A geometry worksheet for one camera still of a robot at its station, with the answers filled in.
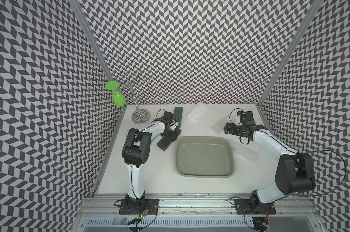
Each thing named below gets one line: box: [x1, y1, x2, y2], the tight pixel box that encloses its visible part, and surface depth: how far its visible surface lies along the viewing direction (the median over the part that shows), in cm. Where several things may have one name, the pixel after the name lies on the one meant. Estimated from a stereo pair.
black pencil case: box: [156, 128, 182, 151], surface depth 95 cm
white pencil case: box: [186, 101, 208, 123], surface depth 111 cm
